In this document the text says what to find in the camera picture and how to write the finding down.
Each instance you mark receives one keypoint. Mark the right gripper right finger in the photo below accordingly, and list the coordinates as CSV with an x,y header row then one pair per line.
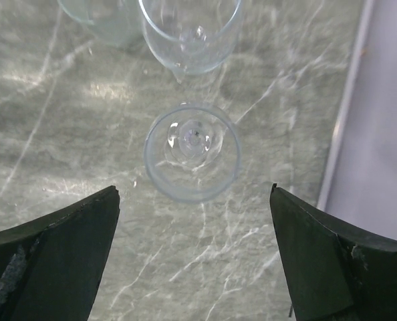
x,y
334,270

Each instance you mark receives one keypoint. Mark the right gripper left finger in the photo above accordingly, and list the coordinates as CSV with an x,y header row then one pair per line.
x,y
51,267

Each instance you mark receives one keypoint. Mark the clear wine glass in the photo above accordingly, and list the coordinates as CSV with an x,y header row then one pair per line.
x,y
116,23
191,38
192,153

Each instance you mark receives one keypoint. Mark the aluminium frame rail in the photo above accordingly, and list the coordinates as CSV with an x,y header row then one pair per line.
x,y
342,116

